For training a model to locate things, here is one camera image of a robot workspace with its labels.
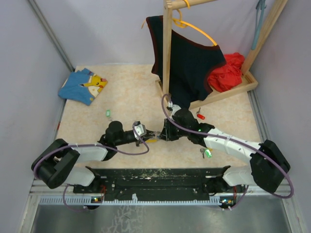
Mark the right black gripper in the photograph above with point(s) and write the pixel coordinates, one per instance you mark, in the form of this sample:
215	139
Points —
166	134

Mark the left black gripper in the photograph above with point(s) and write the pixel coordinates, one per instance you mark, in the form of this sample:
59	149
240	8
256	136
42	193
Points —
148	135

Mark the large keyring with keys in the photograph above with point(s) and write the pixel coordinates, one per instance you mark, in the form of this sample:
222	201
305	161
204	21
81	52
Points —
152	139

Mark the red tag key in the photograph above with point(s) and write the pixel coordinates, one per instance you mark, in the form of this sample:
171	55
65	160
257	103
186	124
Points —
199	115

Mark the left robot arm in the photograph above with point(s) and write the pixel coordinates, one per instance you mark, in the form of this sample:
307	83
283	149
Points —
56	165

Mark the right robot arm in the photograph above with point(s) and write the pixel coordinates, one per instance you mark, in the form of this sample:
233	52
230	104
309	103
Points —
265	166

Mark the green tag key right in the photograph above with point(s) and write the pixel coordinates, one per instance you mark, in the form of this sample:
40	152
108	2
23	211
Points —
206	153

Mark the dark navy tank top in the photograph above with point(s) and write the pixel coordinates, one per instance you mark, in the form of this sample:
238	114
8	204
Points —
190	66

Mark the red crumpled cloth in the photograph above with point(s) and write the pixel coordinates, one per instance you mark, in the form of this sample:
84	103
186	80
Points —
228	76

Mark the blue pikachu shirt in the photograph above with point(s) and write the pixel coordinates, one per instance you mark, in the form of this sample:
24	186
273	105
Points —
82	86

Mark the wooden clothes rack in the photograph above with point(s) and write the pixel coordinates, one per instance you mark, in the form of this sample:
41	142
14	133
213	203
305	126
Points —
249	83

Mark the yellow clothes hanger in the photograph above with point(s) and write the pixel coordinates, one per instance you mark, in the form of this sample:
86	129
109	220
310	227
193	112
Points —
192	26

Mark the blue clothes hanger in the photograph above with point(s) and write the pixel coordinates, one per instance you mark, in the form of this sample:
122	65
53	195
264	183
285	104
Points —
260	8

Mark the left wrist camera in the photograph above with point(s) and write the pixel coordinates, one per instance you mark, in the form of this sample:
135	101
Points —
138	126

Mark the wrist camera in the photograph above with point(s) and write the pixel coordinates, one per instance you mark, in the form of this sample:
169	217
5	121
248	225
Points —
138	126
172	108

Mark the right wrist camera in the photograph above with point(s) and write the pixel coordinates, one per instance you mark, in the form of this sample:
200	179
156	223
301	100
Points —
172	108

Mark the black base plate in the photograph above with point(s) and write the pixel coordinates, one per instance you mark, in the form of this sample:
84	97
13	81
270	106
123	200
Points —
176	184

